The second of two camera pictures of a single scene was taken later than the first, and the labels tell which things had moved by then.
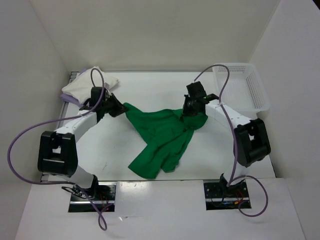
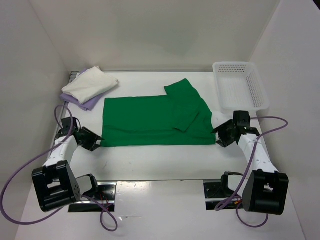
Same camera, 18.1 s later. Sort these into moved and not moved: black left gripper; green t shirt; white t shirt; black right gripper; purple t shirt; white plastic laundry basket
Moved: green t shirt; black right gripper; black left gripper
Not moved: white plastic laundry basket; purple t shirt; white t shirt
